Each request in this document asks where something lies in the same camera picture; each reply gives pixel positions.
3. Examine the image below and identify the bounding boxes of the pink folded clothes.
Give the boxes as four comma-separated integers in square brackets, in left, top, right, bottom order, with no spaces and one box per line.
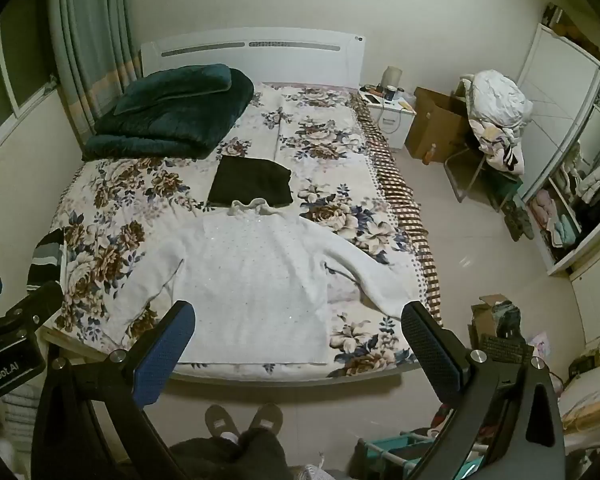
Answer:
[529,191,557,232]

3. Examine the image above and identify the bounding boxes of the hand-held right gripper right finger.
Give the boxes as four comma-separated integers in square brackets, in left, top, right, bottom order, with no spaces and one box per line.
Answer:
[401,301,566,480]

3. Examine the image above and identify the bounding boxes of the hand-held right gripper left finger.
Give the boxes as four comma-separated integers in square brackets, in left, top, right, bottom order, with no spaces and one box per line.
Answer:
[30,301,197,480]

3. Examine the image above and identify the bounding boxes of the pale green curtain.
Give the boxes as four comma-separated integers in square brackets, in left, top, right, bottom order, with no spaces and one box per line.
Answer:
[47,0,143,133]

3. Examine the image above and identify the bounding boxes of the black folded garment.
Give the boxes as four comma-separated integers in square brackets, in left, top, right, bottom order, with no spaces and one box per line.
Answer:
[207,156,294,208]

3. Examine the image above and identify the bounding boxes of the brown checked bed sheet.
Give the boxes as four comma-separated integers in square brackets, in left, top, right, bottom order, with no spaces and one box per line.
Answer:
[352,94,443,328]

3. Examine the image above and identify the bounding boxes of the person's slipper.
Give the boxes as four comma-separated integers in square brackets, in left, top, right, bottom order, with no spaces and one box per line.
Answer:
[250,402,284,436]
[205,405,241,443]

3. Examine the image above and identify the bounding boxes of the teal folded clothes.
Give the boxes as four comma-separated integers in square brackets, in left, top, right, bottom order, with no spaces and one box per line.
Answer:
[550,215,582,249]

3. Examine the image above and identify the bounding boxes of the white knit sweater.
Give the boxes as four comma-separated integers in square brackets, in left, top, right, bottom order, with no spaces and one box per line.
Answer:
[102,199,411,366]

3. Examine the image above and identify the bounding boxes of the floral bed sheet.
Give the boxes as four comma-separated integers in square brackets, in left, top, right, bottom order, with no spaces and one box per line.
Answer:
[45,80,431,381]

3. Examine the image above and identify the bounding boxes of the dark green quilt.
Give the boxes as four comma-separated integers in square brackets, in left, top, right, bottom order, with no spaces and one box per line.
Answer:
[82,65,255,162]

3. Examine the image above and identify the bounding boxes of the dark green pillow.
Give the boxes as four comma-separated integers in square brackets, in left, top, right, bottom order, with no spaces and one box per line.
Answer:
[114,64,232,116]

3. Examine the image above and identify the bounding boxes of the small open cardboard box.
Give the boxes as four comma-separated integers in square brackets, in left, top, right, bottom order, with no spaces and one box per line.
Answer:
[470,294,523,346]

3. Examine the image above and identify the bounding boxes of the white nightstand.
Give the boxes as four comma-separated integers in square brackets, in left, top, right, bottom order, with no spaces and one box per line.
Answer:
[359,85,417,150]

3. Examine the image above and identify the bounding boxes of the white wardrobe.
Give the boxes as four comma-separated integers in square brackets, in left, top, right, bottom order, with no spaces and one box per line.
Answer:
[517,5,600,276]

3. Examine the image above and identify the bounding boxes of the large cardboard box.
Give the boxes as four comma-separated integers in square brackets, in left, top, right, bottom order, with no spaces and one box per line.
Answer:
[405,87,473,163]

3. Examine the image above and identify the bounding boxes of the white framed window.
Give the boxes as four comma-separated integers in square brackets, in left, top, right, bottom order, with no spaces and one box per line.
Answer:
[0,10,61,161]

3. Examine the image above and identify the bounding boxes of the grey green slipper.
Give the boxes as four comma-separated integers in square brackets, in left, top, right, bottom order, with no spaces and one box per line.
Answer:
[519,204,537,239]
[502,206,523,242]

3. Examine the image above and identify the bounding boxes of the metal folding chair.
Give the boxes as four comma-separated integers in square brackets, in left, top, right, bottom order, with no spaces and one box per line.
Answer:
[442,149,523,211]

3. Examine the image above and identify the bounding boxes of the person's left slipper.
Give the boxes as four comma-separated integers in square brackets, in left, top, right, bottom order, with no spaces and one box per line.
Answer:
[205,405,241,443]

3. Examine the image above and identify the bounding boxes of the teal plastic rack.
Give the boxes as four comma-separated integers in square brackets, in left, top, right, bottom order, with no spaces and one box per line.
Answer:
[357,432,486,480]

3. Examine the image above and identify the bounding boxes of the pile of white clothes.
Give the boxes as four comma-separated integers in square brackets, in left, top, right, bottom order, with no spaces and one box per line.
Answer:
[460,70,534,173]

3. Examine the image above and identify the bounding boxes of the black grey striped garment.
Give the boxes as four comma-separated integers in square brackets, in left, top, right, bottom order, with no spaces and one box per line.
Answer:
[26,227,67,293]

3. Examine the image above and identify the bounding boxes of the person's right slipper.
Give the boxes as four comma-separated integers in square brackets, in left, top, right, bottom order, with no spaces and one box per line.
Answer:
[250,402,284,436]

